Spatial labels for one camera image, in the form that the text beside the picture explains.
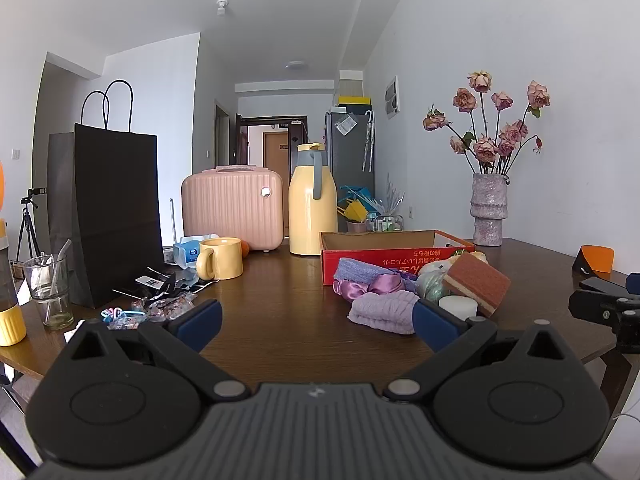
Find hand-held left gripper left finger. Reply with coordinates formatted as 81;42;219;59
64;300;251;402

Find white wall panel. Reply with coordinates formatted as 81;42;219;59
385;76;401;120

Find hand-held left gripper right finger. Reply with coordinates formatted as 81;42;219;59
384;299;573;403

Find black paper bag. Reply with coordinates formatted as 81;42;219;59
47;80;166;309

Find blue tissue pack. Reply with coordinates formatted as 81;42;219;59
172;234;221;267

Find yellow box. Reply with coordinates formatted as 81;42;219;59
337;96;372;117

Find clear bottle yellow base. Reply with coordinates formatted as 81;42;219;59
0;220;27;347

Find blue knitted headband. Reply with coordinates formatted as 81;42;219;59
333;257;421;292

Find pile of candy wrappers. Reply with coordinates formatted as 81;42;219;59
100;292;197;331

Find black tripod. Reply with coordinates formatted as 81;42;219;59
14;196;46;263

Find lavender fluffy cloth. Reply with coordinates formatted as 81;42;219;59
347;292;421;336

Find orange black clamp tool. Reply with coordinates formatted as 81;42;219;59
572;245;615;275

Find purple textured vase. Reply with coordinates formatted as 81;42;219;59
470;173;509;247

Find folded grey umbrella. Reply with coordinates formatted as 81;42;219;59
362;110;375;173

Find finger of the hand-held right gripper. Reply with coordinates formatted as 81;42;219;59
580;276;630;295
568;290;626;328

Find pale green mesh scrubber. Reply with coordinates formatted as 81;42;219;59
416;270;453;303

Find red cardboard box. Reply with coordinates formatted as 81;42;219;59
320;230;476;286

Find purple satin scrunchie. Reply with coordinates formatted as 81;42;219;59
332;272;407;303

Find black printed packet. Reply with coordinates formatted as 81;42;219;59
112;266;177;302

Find pink suitcase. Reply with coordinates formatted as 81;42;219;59
181;165;285;252

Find dried pink roses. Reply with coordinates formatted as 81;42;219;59
423;71;552;177

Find wire cart with bottles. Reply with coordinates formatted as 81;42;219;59
367;212;403;233

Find yellow thermos jug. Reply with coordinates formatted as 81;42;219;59
288;143;338;257

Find clear glass cup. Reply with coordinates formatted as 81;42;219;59
22;254;75;331

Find grey refrigerator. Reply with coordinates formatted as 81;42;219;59
325;110;376;233

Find yellow mug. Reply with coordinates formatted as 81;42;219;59
196;237;244;281

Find brown rectangular sponge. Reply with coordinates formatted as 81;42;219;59
442;251;512;318

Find brown wooden door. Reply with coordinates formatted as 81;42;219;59
263;132;290;196

